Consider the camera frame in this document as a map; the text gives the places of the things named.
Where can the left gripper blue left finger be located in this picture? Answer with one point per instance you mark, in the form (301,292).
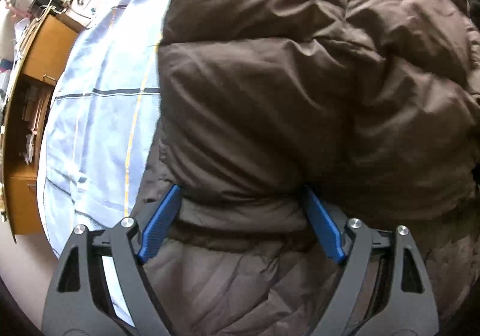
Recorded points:
(78,301)

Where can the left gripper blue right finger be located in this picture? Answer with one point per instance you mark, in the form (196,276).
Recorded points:
(383,287)

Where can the brown puffer down jacket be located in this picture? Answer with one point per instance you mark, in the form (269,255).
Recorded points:
(372,105)

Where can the light blue plaid bedsheet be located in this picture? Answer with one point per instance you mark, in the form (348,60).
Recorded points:
(102,120)

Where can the wooden bedside desk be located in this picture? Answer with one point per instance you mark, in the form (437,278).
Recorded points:
(43,55)

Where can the white device with cables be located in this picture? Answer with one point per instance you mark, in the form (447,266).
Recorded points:
(83,12)

